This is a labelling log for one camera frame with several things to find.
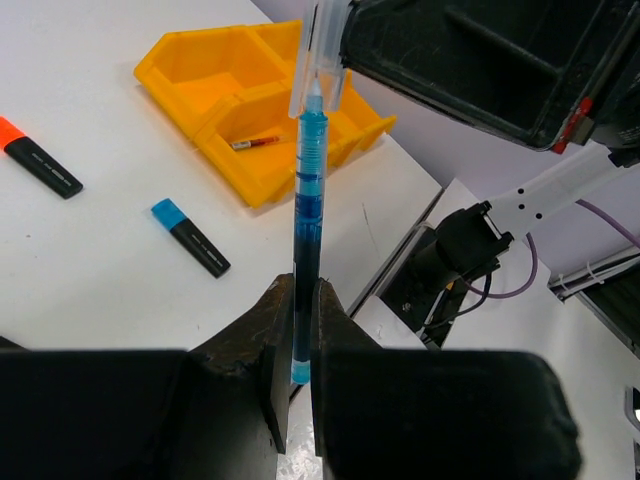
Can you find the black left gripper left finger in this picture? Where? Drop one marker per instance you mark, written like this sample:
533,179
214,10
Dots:
218,411

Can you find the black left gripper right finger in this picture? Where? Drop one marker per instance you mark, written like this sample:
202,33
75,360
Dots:
383,413

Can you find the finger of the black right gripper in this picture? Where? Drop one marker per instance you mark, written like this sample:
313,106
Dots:
534,73

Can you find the blue cap highlighter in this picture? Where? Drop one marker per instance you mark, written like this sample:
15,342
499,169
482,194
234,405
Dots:
190,237

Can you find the clear pen cap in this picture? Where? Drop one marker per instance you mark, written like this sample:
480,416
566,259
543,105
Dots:
318,57

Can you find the blue pen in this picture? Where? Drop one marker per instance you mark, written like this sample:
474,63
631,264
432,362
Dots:
311,163

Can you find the red pen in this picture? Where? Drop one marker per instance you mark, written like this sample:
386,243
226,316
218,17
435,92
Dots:
257,142

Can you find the orange cap highlighter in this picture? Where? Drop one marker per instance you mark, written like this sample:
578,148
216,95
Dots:
37,161

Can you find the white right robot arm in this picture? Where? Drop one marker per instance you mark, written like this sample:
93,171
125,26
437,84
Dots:
469,242

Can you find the yellow compartment tray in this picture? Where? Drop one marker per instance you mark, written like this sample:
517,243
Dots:
231,84

